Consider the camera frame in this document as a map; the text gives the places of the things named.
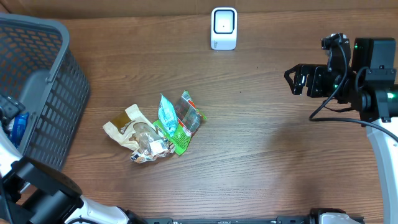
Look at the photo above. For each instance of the black rail at table edge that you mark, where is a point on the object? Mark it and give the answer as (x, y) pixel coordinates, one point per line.
(312, 218)

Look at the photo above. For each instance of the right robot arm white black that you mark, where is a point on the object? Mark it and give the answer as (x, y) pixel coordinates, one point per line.
(362, 76)

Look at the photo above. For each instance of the light teal snack packet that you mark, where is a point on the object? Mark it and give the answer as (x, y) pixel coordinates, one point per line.
(167, 116)

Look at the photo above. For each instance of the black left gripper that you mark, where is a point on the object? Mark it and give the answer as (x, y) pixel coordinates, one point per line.
(9, 107)

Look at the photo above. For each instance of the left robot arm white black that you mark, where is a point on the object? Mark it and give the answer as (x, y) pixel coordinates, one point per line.
(32, 192)

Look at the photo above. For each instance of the green snack packet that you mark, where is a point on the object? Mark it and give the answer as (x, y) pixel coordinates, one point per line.
(189, 119)

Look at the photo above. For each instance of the grey plastic mesh basket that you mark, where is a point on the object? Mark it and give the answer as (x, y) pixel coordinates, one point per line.
(39, 71)

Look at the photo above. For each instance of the beige brown Pantree snack bag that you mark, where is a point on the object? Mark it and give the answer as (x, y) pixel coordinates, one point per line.
(131, 129)

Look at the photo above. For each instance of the blue snack packet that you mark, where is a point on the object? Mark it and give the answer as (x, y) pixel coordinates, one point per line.
(19, 126)

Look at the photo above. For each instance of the white barcode scanner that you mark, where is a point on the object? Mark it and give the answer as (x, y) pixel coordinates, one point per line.
(224, 28)

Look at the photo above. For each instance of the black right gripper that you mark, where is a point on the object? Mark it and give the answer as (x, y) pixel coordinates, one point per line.
(314, 71)

